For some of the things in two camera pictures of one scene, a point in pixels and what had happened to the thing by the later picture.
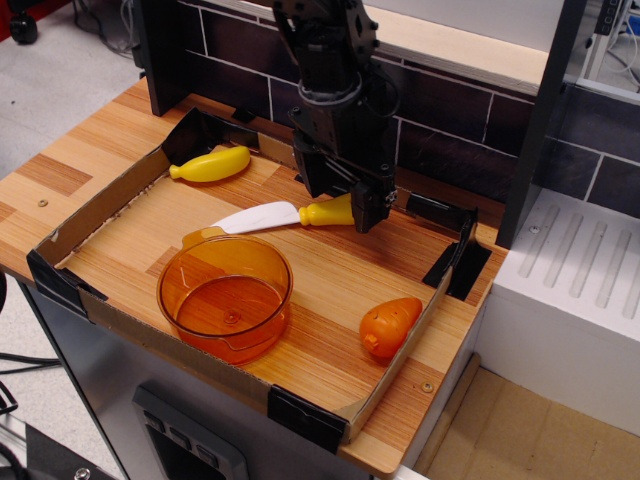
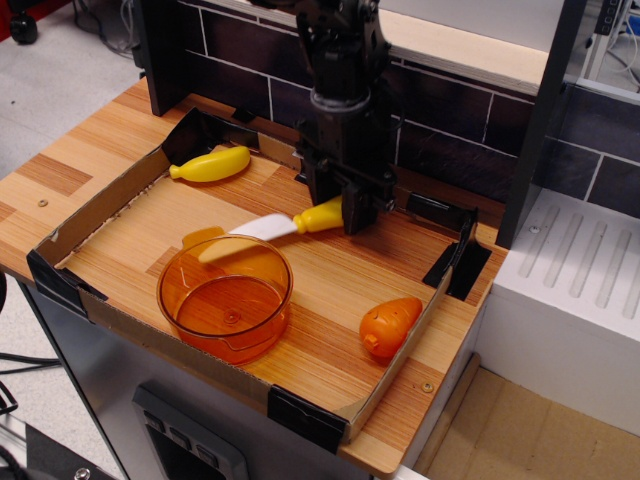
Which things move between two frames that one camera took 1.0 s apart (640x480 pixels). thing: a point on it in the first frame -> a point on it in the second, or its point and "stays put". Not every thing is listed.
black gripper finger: x=323 y=176 stays put
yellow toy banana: x=213 y=165 stays put
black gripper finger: x=371 y=205 stays put
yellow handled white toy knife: x=338 y=211 -> x=326 y=213
